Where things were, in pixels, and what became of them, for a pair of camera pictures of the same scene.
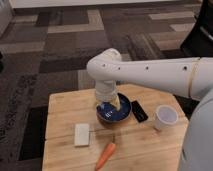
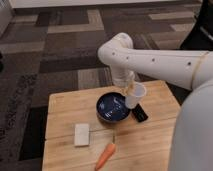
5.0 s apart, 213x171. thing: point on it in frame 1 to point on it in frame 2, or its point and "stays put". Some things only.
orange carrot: (106, 157) stays put
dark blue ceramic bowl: (108, 113) stays put
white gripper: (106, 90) to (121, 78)
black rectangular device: (139, 113) stays put
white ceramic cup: (165, 115) to (131, 101)
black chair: (199, 43) stays put
